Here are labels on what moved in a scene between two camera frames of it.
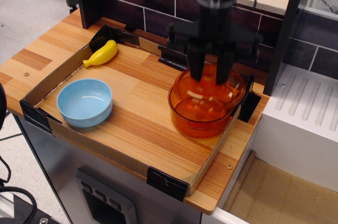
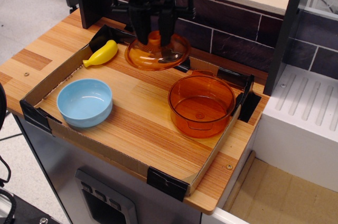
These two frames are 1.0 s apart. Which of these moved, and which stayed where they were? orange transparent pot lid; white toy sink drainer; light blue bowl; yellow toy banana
Moved: orange transparent pot lid
Stayed: yellow toy banana; white toy sink drainer; light blue bowl
